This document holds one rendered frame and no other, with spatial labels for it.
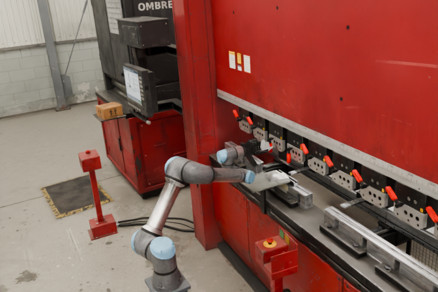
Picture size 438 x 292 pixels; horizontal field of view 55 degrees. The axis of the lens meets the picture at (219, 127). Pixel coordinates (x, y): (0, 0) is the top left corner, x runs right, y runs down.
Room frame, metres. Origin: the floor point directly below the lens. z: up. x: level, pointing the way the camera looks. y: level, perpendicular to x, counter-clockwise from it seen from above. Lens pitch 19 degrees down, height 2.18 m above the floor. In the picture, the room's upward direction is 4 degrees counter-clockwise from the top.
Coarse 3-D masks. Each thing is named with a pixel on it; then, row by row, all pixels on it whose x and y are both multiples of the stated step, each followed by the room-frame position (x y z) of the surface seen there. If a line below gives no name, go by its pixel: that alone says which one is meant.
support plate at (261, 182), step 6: (264, 174) 2.45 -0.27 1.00; (270, 174) 2.44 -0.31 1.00; (258, 180) 2.37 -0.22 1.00; (264, 180) 2.37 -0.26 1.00; (282, 180) 2.35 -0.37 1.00; (288, 180) 2.35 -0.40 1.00; (246, 186) 2.30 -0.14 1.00; (252, 186) 2.29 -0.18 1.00; (258, 186) 2.29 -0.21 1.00; (264, 186) 2.28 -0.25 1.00; (270, 186) 2.28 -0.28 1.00
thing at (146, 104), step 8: (128, 64) 3.41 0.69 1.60; (144, 72) 3.08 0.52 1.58; (152, 72) 3.14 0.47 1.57; (144, 80) 3.08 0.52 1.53; (152, 80) 3.14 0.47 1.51; (144, 88) 3.08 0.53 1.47; (152, 88) 3.14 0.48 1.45; (144, 96) 3.08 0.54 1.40; (152, 96) 3.13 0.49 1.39; (128, 104) 3.44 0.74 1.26; (136, 104) 3.26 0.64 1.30; (144, 104) 3.10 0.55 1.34; (152, 104) 3.13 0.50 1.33; (144, 112) 3.12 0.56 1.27; (152, 112) 3.09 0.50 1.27
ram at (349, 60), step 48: (240, 0) 2.78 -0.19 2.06; (288, 0) 2.30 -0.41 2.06; (336, 0) 1.95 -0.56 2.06; (384, 0) 1.70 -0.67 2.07; (432, 0) 1.51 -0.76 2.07; (240, 48) 2.81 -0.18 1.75; (288, 48) 2.30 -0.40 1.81; (336, 48) 1.95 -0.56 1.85; (384, 48) 1.69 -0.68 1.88; (432, 48) 1.49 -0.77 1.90; (240, 96) 2.84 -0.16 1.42; (288, 96) 2.31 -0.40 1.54; (336, 96) 1.94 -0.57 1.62; (384, 96) 1.68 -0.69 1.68; (432, 96) 1.47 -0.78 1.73; (384, 144) 1.66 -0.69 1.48; (432, 144) 1.45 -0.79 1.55; (432, 192) 1.43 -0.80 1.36
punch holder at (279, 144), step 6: (270, 126) 2.48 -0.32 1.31; (276, 126) 2.42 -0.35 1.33; (270, 132) 2.48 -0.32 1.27; (276, 132) 2.42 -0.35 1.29; (282, 132) 2.37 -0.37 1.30; (276, 138) 2.42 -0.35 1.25; (282, 138) 2.37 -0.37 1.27; (276, 144) 2.42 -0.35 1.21; (282, 144) 2.37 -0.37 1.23; (282, 150) 2.37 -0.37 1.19
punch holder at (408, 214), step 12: (396, 192) 1.58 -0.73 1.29; (408, 192) 1.53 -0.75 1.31; (420, 192) 1.48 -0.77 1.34; (408, 204) 1.53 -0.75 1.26; (420, 204) 1.47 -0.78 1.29; (432, 204) 1.47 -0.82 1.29; (396, 216) 1.57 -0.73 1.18; (408, 216) 1.52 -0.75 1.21; (420, 216) 1.47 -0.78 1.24; (420, 228) 1.46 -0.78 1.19
